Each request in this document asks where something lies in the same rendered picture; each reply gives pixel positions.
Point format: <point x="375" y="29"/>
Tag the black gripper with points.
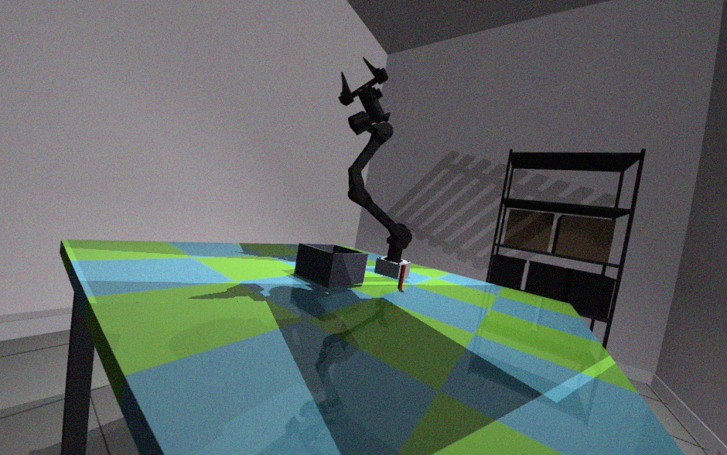
<point x="366" y="95"/>

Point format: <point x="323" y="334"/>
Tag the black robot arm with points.
<point x="380" y="133"/>

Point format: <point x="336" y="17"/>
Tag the red peg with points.
<point x="400" y="283"/>

